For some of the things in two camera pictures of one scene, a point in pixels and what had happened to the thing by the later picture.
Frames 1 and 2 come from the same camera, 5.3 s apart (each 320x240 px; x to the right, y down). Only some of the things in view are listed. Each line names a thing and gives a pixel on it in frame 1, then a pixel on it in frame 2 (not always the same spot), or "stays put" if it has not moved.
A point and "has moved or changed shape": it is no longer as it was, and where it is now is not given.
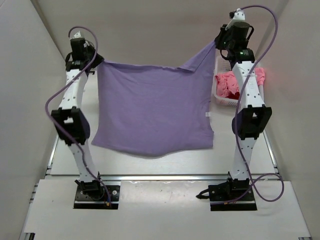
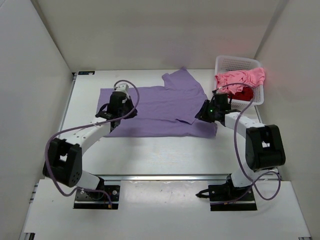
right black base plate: [231, 190] stays put
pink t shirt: [226, 82] stays put
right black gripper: [220, 45] to [203, 115]
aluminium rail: [164, 178] stays put
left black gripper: [97, 59] to [128, 101]
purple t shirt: [149, 111] has moved or changed shape
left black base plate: [96, 197] stays put
